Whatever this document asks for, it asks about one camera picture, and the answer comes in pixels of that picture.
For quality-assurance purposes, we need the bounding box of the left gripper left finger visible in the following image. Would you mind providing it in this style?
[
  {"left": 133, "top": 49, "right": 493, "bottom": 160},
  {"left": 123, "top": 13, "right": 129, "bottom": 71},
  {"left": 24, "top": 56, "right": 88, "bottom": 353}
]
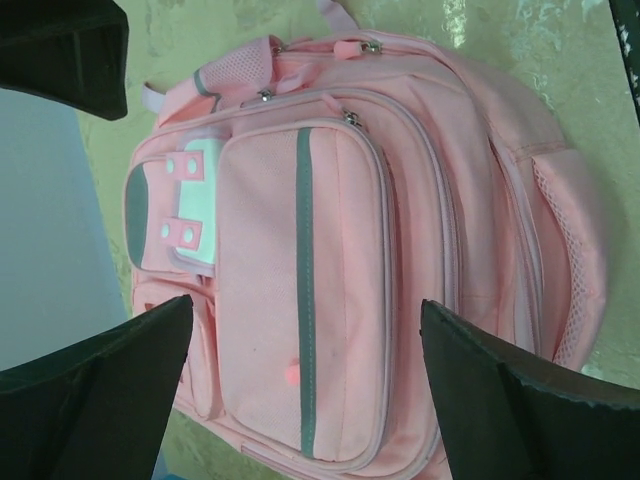
[{"left": 1, "top": 295, "right": 193, "bottom": 479}]

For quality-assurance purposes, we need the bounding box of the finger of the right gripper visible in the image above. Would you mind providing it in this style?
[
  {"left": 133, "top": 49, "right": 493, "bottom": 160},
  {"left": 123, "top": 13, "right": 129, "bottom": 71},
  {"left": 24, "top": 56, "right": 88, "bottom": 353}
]
[{"left": 1, "top": 0, "right": 129, "bottom": 120}]

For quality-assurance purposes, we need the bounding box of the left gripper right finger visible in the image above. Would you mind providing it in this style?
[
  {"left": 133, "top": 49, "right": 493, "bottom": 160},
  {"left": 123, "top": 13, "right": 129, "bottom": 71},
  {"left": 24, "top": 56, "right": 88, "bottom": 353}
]
[{"left": 420, "top": 301, "right": 639, "bottom": 479}]

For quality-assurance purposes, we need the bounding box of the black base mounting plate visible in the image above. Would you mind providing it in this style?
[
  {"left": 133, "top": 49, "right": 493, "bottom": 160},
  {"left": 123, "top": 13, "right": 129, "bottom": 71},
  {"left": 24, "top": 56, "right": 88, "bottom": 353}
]
[{"left": 609, "top": 0, "right": 640, "bottom": 119}]

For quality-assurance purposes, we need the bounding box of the pink student backpack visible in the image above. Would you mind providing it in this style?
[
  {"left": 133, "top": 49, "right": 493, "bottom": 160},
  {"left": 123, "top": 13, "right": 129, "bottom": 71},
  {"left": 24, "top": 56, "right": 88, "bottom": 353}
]
[{"left": 123, "top": 1, "right": 607, "bottom": 479}]

